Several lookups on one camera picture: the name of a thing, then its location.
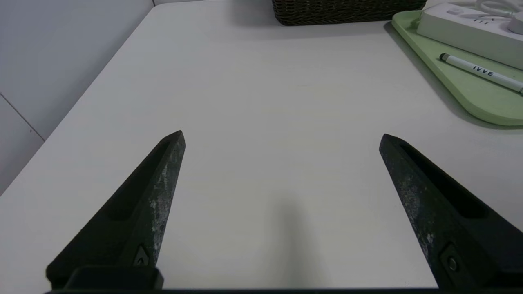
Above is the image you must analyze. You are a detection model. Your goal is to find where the white power strip with cable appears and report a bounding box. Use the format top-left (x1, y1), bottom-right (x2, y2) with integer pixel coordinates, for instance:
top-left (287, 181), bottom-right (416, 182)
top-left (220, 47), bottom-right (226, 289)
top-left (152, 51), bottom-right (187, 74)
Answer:
top-left (417, 0), bottom-right (523, 71)

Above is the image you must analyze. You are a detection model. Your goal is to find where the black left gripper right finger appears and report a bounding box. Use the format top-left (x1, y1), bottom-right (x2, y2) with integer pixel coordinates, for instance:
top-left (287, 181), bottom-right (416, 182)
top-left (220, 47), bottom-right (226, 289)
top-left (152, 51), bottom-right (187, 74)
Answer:
top-left (379, 134), bottom-right (523, 290)

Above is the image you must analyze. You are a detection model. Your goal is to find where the light green plastic tray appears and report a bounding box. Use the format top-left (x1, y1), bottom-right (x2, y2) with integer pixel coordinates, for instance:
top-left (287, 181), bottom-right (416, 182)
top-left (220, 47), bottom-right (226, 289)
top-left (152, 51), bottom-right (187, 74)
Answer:
top-left (391, 10), bottom-right (523, 126)

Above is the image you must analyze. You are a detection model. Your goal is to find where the dark brown wicker basket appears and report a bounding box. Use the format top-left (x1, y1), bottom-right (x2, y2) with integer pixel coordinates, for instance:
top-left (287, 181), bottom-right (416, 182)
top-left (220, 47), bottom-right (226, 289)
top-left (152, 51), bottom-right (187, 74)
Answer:
top-left (272, 0), bottom-right (427, 26)

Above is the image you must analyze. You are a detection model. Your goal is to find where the white pen with blue print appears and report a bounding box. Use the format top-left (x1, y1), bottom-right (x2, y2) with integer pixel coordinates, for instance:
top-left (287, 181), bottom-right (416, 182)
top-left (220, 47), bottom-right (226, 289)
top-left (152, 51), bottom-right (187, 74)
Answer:
top-left (440, 53), bottom-right (523, 95)

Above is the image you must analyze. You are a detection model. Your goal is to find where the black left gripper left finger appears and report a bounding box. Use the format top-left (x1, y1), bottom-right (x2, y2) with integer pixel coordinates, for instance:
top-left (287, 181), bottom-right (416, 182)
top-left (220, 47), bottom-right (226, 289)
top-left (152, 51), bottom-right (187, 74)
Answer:
top-left (46, 131), bottom-right (186, 290)

